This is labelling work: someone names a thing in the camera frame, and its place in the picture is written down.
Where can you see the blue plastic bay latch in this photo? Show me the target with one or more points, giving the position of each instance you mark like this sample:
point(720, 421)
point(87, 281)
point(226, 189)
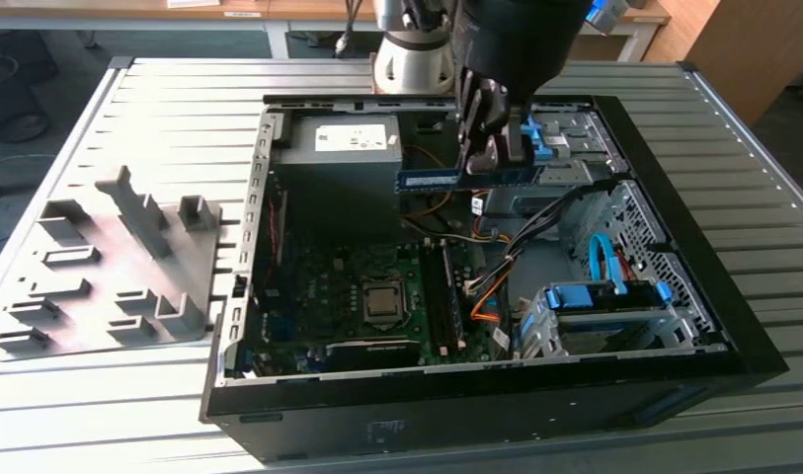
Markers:
point(539, 148)

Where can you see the hard disk in blue carrier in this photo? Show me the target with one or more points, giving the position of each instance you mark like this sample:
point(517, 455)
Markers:
point(569, 296)

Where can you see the blue RAM stick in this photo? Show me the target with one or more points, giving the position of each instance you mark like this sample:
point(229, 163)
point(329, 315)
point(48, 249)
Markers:
point(428, 181)

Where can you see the wooden cabinet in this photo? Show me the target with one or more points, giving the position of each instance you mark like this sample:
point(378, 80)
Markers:
point(756, 49)

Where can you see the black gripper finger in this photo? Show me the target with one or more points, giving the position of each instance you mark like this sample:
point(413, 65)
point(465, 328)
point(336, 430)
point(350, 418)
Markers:
point(516, 143)
point(473, 123)

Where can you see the silver CPU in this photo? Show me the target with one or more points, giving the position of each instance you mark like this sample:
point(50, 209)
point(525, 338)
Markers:
point(382, 302)

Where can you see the grey metal disk bay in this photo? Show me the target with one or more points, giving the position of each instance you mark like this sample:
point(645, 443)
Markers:
point(612, 320)

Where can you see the wooden desk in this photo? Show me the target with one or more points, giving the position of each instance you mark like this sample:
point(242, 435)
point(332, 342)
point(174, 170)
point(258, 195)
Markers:
point(197, 14)

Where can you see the black graphics card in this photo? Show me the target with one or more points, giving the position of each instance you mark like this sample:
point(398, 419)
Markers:
point(374, 353)

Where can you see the green motherboard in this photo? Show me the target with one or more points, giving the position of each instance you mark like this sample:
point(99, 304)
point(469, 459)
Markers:
point(322, 281)

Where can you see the black PC case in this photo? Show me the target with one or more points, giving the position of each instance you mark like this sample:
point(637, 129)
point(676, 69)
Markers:
point(440, 410)

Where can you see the grey power supply unit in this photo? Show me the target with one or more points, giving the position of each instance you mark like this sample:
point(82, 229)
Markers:
point(348, 163)

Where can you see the grey metal drive cage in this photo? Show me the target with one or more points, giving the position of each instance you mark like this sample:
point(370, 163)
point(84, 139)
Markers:
point(572, 173)

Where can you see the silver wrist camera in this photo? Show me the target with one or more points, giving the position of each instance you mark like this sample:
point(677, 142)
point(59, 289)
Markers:
point(605, 17)

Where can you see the grey parts rack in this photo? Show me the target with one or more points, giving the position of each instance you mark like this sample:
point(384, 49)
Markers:
point(120, 266)

